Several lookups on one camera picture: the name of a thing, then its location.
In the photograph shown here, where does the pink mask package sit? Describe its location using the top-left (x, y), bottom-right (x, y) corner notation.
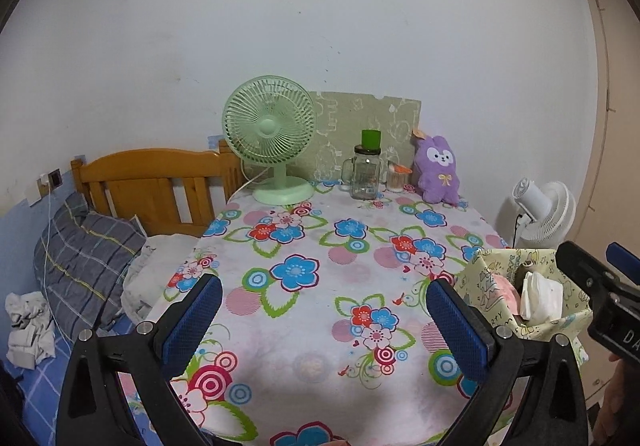
top-left (489, 274), bottom-right (521, 322)

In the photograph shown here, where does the person hand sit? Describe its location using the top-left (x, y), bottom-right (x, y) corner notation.
top-left (592, 354), bottom-right (639, 445)

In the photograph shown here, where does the white small fan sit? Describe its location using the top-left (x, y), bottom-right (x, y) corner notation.
top-left (495, 177), bottom-right (577, 249)

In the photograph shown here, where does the white blanket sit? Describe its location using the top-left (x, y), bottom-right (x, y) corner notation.
top-left (120, 234), bottom-right (198, 324)

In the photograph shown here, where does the blue checked bedsheet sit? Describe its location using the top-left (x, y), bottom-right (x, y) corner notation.
top-left (8, 315), bottom-right (137, 446)

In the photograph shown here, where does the grey plaid pillow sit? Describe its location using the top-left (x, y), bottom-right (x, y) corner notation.
top-left (34, 192), bottom-right (146, 341)

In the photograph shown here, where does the crumpled white grey cloth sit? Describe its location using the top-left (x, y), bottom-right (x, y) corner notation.
top-left (6, 291), bottom-right (55, 370)

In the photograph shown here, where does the wooden bed headboard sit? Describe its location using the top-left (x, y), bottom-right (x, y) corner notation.
top-left (70, 142), bottom-right (245, 237)

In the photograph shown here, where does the floral tablecloth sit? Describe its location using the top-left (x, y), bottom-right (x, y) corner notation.
top-left (150, 183), bottom-right (504, 445)

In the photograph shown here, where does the purple plush toy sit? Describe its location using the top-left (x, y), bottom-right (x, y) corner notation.
top-left (413, 130), bottom-right (460, 206)

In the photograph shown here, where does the cotton swab container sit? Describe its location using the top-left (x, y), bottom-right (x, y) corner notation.
top-left (386, 161), bottom-right (412, 193)

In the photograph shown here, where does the glass mason jar mug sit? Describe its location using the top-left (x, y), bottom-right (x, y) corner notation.
top-left (341, 145), bottom-right (382, 200)

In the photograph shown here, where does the green cylinder cap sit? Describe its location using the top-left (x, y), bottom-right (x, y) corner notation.
top-left (360, 129), bottom-right (381, 151)

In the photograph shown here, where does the green desk fan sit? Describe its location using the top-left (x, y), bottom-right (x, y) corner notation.
top-left (222, 75), bottom-right (316, 206)

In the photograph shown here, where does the green patterned board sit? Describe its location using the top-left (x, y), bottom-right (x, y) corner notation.
top-left (288, 91), bottom-right (421, 181)

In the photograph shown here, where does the fan power cable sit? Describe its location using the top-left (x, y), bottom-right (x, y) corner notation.
top-left (226, 158), bottom-right (274, 203)

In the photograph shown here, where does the wall socket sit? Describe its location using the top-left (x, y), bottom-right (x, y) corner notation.
top-left (48, 169), bottom-right (63, 191)

